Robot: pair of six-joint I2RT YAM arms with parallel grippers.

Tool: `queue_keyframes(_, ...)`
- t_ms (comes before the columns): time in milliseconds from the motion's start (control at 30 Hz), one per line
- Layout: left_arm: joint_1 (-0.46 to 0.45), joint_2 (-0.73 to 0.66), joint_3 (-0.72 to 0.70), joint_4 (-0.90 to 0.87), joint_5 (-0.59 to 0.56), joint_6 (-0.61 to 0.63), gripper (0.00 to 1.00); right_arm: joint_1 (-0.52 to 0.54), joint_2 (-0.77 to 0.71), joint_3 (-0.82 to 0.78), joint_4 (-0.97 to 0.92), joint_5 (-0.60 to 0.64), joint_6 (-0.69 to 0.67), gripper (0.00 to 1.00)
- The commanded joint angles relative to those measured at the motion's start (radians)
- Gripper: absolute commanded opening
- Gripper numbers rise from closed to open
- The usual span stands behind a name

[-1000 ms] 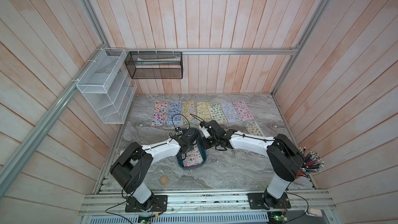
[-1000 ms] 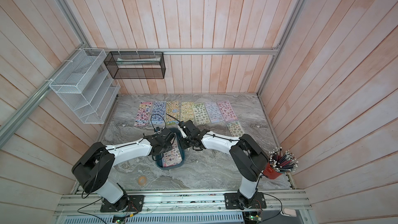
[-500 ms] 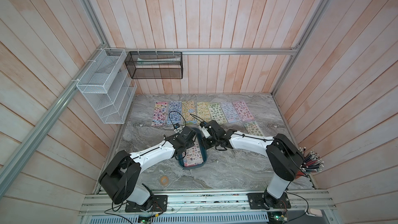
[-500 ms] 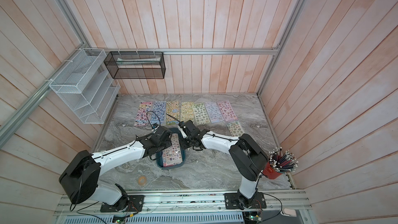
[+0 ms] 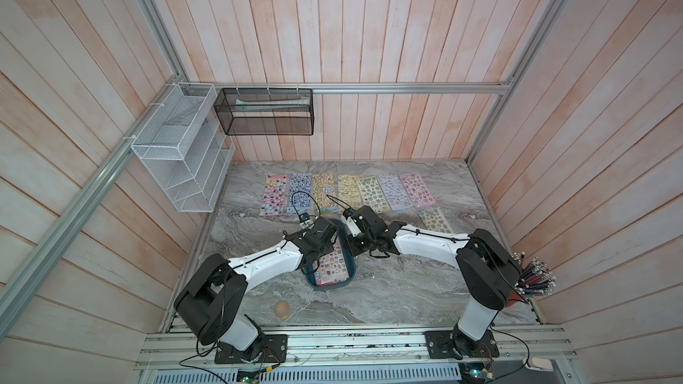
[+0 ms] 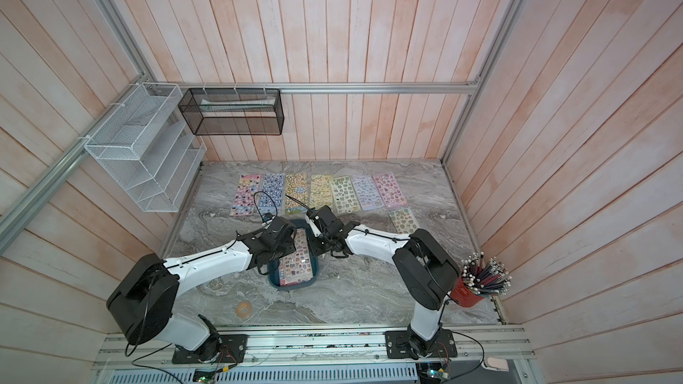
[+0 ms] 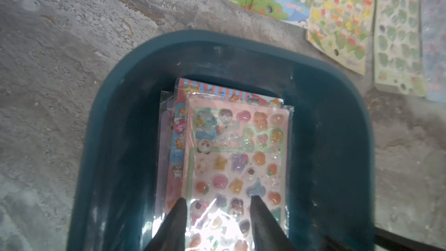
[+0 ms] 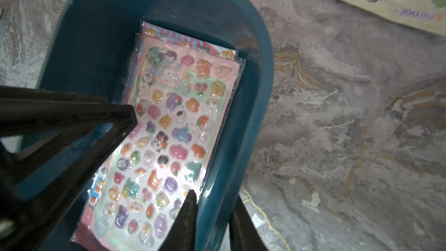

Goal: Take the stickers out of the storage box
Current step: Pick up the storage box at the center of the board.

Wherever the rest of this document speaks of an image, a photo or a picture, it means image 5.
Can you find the blue penguin sticker sheet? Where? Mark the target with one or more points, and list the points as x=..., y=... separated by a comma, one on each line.
x=299, y=189

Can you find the white green sticker sheet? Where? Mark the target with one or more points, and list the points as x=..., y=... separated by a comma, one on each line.
x=372, y=194

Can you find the aluminium frame bar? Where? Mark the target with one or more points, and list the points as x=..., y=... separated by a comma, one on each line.
x=496, y=88

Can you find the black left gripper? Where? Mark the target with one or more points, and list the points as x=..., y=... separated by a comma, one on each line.
x=328, y=247

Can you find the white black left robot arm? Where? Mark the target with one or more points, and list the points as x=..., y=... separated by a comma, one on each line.
x=210, y=302

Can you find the green panda sticker sheet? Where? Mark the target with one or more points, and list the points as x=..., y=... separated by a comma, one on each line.
x=348, y=190

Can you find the yellow animal sticker sheet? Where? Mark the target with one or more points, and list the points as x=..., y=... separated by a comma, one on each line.
x=323, y=186

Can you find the lilac gem sticker sheet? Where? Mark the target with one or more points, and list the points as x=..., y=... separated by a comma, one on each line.
x=395, y=192

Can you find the black wire mesh basket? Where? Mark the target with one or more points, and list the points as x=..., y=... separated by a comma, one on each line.
x=266, y=111

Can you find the red cup of pencils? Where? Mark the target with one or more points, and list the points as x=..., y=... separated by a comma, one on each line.
x=536, y=280

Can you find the teal plastic storage box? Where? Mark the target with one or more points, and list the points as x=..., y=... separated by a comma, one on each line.
x=341, y=236

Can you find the pink character sticker sheet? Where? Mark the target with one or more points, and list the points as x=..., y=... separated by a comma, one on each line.
x=418, y=191

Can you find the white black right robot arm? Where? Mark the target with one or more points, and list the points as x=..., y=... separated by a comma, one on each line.
x=488, y=270

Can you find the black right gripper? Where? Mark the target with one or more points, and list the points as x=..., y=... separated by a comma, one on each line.
x=352, y=248

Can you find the white wire mesh shelf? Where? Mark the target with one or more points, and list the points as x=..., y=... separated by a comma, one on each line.
x=182, y=145

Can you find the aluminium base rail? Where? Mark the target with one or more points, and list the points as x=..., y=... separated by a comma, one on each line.
x=343, y=345

